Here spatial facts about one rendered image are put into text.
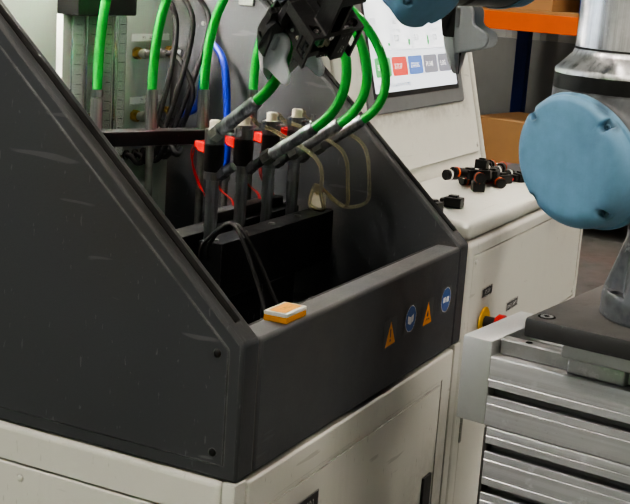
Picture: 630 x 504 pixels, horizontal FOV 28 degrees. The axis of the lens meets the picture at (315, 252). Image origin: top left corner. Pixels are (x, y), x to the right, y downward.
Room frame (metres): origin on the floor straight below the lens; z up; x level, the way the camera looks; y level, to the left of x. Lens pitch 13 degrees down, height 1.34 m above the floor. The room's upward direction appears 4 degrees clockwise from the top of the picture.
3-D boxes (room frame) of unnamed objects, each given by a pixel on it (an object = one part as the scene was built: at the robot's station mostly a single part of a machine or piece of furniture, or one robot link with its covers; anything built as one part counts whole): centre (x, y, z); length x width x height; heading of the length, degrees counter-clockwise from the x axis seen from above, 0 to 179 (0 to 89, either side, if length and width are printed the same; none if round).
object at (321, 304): (1.61, -0.07, 0.87); 0.62 x 0.04 x 0.16; 154
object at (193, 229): (1.82, 0.09, 0.91); 0.34 x 0.10 x 0.15; 154
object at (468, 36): (1.67, -0.18, 1.27); 0.06 x 0.03 x 0.09; 64
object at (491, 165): (2.31, -0.31, 1.01); 0.23 x 0.11 x 0.06; 154
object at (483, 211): (2.27, -0.29, 0.97); 0.70 x 0.22 x 0.03; 154
